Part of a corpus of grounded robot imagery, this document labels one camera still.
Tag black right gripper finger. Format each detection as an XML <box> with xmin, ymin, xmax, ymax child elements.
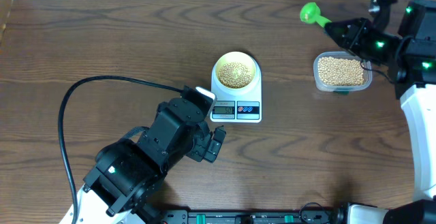
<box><xmin>326</xmin><ymin>29</ymin><xmax>354</xmax><ymax>50</ymax></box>
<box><xmin>324</xmin><ymin>18</ymin><xmax>360</xmax><ymax>35</ymax></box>

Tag green plastic scoop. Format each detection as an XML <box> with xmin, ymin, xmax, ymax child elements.
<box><xmin>300</xmin><ymin>2</ymin><xmax>332</xmax><ymax>28</ymax></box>

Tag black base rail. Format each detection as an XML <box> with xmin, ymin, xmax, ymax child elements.
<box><xmin>157</xmin><ymin>208</ymin><xmax>346</xmax><ymax>224</ymax></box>

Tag yellow bowl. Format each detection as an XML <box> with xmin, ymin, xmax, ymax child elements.
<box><xmin>214</xmin><ymin>52</ymin><xmax>257</xmax><ymax>88</ymax></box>

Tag white digital kitchen scale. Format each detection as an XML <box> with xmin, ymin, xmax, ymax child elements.
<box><xmin>210</xmin><ymin>59</ymin><xmax>262</xmax><ymax>123</ymax></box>

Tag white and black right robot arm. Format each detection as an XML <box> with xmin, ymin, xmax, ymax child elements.
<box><xmin>324</xmin><ymin>0</ymin><xmax>435</xmax><ymax>223</ymax></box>

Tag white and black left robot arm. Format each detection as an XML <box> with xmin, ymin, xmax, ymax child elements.
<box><xmin>63</xmin><ymin>97</ymin><xmax>226</xmax><ymax>223</ymax></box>

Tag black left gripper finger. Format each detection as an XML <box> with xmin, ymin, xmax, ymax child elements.
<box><xmin>213</xmin><ymin>126</ymin><xmax>226</xmax><ymax>143</ymax></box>
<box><xmin>203</xmin><ymin>140</ymin><xmax>221</xmax><ymax>163</ymax></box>

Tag clear container of soybeans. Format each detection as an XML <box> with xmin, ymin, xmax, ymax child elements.
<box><xmin>313</xmin><ymin>51</ymin><xmax>373</xmax><ymax>93</ymax></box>

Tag soybeans in bowl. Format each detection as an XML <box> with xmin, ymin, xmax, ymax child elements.
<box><xmin>217</xmin><ymin>63</ymin><xmax>253</xmax><ymax>89</ymax></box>

